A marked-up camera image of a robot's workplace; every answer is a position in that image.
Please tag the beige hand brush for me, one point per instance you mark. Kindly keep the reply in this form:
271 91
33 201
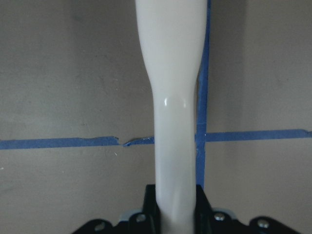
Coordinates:
171 35

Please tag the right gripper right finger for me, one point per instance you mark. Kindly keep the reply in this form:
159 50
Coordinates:
208 221

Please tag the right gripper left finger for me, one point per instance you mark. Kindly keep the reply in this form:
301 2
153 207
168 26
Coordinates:
148 220

